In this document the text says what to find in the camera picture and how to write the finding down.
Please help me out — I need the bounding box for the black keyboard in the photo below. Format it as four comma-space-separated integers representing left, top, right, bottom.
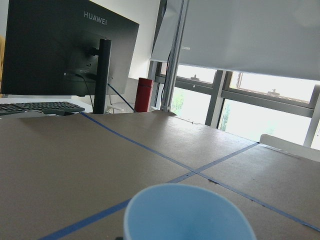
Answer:
0, 101, 85, 116

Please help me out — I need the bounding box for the red thermos bottle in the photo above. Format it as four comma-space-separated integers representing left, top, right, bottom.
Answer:
134, 77, 154, 113

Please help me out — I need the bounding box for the grey window roller blind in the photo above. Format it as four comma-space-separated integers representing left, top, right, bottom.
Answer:
149, 0, 320, 82

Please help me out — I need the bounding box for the black computer monitor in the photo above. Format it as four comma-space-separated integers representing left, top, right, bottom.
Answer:
1, 0, 139, 114

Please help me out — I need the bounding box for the light blue paper cup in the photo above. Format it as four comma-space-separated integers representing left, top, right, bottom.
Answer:
123, 183, 256, 240

